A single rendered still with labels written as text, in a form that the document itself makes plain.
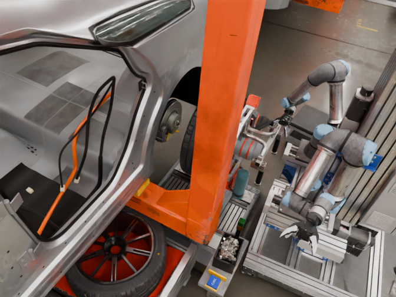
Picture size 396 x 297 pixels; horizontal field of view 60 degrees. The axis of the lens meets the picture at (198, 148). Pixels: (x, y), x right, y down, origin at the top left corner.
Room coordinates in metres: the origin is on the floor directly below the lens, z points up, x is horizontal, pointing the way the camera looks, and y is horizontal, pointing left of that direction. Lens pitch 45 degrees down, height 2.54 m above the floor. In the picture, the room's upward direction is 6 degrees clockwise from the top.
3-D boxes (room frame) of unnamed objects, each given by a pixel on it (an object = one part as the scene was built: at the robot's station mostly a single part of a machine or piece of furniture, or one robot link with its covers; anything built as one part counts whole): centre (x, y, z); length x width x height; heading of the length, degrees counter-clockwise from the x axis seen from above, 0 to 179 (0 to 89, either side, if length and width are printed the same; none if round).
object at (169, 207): (1.35, 0.23, 0.69); 0.52 x 0.17 x 0.35; 67
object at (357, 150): (1.24, -0.78, 1.19); 0.15 x 0.12 x 0.55; 56
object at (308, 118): (2.76, -1.13, 0.17); 0.43 x 0.36 x 0.34; 149
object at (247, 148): (1.72, -0.34, 0.85); 0.21 x 0.14 x 0.14; 67
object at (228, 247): (1.10, -0.26, 0.51); 0.20 x 0.14 x 0.13; 162
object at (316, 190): (1.31, -0.67, 0.98); 0.13 x 0.12 x 0.14; 56
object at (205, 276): (1.07, -0.25, 0.44); 0.43 x 0.17 x 0.03; 157
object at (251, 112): (1.74, -0.27, 0.85); 0.54 x 0.07 x 0.54; 157
